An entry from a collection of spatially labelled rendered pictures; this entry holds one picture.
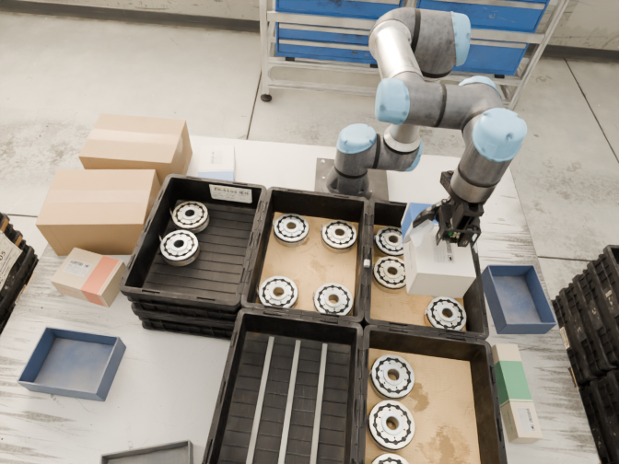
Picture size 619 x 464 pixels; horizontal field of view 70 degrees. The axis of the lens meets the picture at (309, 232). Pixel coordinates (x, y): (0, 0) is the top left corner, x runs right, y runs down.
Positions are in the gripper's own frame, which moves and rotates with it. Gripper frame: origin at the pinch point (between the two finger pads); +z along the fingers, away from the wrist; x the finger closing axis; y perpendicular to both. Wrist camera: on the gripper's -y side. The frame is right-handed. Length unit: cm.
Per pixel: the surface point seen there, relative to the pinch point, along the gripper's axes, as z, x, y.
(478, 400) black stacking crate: 25.4, 14.1, 26.0
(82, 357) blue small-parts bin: 41, -86, 18
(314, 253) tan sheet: 28.1, -26.1, -13.3
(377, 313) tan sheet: 27.9, -8.4, 4.3
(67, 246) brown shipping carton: 36, -101, -14
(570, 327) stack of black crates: 86, 84, -26
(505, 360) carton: 34.9, 27.2, 11.8
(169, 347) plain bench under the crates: 41, -64, 13
